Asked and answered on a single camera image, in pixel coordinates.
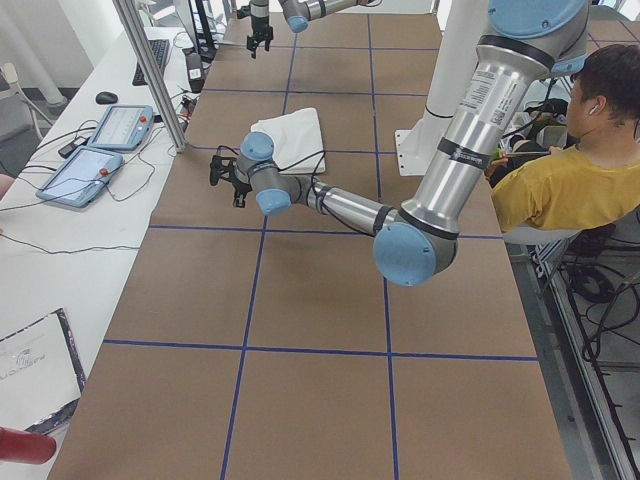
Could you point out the far blue teach pendant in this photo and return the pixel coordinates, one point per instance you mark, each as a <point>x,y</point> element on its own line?
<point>122,128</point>

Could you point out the white long-sleeve printed shirt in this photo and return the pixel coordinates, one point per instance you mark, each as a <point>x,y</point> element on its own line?
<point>298,144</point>

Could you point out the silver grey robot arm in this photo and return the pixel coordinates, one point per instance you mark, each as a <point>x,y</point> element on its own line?
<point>491,52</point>
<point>298,15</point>

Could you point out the near blue teach pendant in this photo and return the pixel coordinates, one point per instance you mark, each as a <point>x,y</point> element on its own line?
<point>82,177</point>

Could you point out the blue teach pendant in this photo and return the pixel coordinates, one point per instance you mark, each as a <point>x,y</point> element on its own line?
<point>82,177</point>
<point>122,128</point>

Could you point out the red cylinder bottle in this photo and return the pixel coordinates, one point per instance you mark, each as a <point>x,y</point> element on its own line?
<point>26,447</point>

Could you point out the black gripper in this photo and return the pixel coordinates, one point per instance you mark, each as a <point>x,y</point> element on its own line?
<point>259,24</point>
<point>241,185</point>

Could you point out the person in yellow shirt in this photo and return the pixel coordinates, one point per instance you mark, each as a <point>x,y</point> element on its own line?
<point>592,183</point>

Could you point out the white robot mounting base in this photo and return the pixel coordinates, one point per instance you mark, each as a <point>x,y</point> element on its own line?
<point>425,100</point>

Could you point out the white office chair seat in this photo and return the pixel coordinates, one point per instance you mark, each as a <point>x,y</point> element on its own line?
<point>525,234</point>

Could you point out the black computer mouse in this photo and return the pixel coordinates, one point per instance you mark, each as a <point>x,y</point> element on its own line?
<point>106,98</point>

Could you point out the metal post at table edge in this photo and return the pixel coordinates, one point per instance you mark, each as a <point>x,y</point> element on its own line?
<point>136,34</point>

